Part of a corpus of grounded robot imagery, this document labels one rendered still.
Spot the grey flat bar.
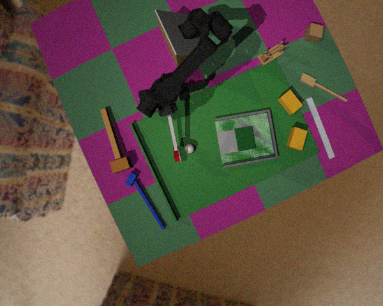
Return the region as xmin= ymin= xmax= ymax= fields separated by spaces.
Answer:
xmin=306 ymin=97 xmax=334 ymax=159

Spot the green mat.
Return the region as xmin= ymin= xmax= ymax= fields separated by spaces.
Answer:
xmin=133 ymin=59 xmax=319 ymax=220

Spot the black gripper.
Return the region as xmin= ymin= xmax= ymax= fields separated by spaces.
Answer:
xmin=139 ymin=82 xmax=190 ymax=102

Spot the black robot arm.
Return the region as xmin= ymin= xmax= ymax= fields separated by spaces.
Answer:
xmin=137 ymin=8 xmax=233 ymax=118

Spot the white ball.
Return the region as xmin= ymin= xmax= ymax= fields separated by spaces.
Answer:
xmin=185 ymin=143 xmax=195 ymax=153

